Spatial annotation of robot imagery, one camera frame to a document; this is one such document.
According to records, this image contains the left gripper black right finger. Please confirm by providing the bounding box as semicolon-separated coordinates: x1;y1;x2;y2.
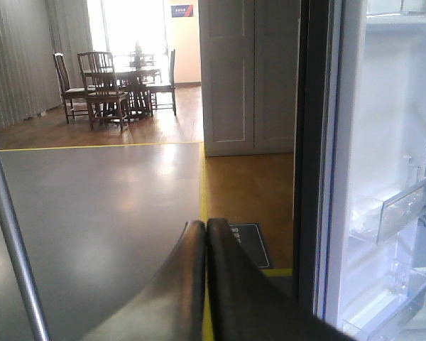
207;218;350;340

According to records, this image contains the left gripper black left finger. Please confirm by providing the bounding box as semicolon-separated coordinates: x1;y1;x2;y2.
82;220;206;340

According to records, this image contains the fridge door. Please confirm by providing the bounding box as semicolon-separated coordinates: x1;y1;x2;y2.
294;1;426;340

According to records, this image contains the dark floor sign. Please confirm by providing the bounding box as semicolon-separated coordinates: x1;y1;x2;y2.
229;222;273;269

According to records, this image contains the silver floor stand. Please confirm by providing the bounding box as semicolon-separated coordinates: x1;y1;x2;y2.
0;159;51;340

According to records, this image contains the clear middle door bin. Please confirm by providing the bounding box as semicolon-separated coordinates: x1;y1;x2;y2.
342;261;426;340

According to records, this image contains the clear door bin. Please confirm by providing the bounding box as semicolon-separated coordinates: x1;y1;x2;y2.
342;261;426;340
349;178;426;244

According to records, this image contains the clear upper door bin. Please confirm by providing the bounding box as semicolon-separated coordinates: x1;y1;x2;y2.
349;178;426;244

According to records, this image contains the dark wooden chair right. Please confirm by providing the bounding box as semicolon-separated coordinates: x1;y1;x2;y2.
146;49;177;116

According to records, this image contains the dark wooden chair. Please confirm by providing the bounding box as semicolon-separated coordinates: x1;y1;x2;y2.
146;49;177;116
77;51;129;131
53;53;88;124

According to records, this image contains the dark wooden dining table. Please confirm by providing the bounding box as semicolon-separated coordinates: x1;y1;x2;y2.
114;67;153;121

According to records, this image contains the dark wooden chair left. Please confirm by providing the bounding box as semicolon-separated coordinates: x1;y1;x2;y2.
53;53;88;124

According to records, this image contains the dark wooden chair front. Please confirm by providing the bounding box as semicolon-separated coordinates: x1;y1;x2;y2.
77;51;129;131

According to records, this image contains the white panelled cabinet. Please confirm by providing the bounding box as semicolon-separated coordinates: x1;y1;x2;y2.
198;1;301;156

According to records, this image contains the blue wall sign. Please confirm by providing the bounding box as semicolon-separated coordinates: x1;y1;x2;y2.
170;4;194;18

